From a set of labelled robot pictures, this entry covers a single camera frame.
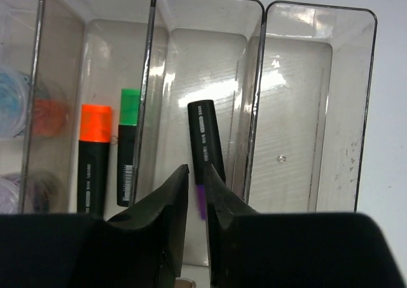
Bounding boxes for clear jar purple clips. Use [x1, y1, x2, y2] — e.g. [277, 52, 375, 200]
[1, 172, 21, 214]

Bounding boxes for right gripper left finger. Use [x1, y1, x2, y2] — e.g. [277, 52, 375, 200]
[107, 165, 189, 287]

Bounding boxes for orange cap highlighter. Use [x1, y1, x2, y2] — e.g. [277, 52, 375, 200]
[77, 104, 113, 217]

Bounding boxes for green cap highlighter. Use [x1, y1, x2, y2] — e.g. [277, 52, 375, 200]
[116, 88, 141, 207]

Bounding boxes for clear four-compartment organizer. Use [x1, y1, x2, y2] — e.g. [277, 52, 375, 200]
[1, 0, 378, 219]

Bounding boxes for purple cap highlighter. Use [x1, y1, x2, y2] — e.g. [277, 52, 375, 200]
[187, 100, 226, 220]

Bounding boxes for clear jar blue clips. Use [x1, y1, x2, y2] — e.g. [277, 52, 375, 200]
[1, 65, 31, 139]

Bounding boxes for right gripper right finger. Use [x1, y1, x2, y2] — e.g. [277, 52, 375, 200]
[205, 165, 258, 287]

